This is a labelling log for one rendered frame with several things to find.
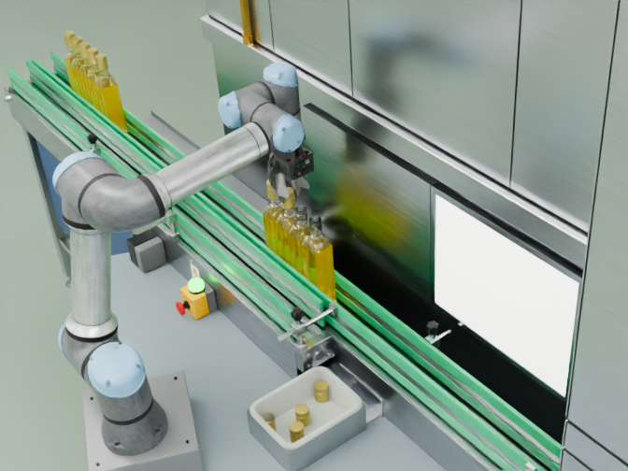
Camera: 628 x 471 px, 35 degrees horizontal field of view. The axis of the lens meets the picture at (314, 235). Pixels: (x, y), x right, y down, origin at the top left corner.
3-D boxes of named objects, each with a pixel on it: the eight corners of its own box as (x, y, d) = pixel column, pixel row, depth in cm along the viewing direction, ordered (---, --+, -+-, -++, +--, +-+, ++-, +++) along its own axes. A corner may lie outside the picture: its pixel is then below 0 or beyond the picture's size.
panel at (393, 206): (579, 400, 209) (596, 274, 188) (569, 406, 208) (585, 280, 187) (320, 212, 269) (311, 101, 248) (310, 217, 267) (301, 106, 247)
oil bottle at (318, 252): (337, 302, 254) (333, 235, 241) (320, 312, 251) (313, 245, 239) (323, 292, 258) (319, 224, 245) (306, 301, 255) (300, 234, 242)
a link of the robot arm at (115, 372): (115, 430, 218) (101, 389, 209) (87, 395, 227) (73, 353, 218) (163, 403, 223) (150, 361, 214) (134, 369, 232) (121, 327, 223)
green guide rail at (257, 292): (301, 338, 243) (298, 314, 239) (297, 340, 243) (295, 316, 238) (13, 86, 359) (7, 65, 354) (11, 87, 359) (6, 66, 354)
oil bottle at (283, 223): (310, 279, 262) (305, 213, 249) (293, 289, 259) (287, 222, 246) (298, 269, 266) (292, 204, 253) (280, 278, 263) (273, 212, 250)
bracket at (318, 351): (335, 357, 247) (334, 336, 243) (305, 375, 243) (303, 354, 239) (327, 349, 250) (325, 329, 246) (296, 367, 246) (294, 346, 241)
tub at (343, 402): (367, 427, 236) (366, 402, 231) (291, 476, 226) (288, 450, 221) (323, 387, 248) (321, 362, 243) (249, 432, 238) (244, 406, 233)
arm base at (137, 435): (109, 464, 223) (99, 435, 217) (97, 417, 235) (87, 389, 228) (175, 442, 227) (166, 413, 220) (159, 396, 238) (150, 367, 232)
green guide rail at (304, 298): (325, 325, 247) (323, 301, 242) (321, 327, 246) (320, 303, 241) (33, 78, 363) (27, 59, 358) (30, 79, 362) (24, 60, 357)
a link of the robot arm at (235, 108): (240, 111, 213) (282, 93, 218) (212, 92, 220) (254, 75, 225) (244, 142, 218) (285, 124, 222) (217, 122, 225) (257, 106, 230)
